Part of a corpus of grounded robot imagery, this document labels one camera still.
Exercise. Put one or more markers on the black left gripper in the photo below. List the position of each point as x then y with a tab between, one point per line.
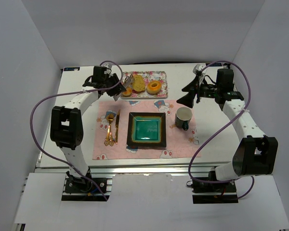
114	84

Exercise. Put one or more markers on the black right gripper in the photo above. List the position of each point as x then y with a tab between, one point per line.
197	89

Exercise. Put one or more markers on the seeded bread slice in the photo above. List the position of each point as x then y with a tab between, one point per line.
138	84

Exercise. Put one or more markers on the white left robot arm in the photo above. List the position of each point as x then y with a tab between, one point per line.
66	122

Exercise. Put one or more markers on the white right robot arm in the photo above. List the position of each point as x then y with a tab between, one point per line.
256	152

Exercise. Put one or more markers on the round bun front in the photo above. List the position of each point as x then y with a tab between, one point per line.
127	93

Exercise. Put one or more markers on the green white mug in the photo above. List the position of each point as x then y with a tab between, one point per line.
182	118

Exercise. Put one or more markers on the gold knife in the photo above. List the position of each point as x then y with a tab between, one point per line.
117	126

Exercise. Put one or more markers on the floral rectangular tray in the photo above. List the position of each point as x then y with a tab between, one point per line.
146	84

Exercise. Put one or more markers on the orange glazed donut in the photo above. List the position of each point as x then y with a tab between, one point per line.
153	87

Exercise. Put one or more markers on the black teal square plate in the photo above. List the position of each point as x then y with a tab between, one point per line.
146	130

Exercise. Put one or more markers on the pink bunny placemat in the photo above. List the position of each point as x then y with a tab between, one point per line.
180	143

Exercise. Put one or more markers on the gold fork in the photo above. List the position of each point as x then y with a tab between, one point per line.
109	138

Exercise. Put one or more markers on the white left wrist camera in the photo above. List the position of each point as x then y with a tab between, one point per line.
108	66

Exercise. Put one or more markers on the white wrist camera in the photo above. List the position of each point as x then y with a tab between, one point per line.
198	70
108	66

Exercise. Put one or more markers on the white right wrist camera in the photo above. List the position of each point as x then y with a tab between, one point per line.
198	70

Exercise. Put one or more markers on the aluminium table rail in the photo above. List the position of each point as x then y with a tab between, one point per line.
169	169

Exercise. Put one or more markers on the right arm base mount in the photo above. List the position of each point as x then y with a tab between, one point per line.
207	193

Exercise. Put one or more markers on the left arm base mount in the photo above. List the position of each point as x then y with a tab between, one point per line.
80	189

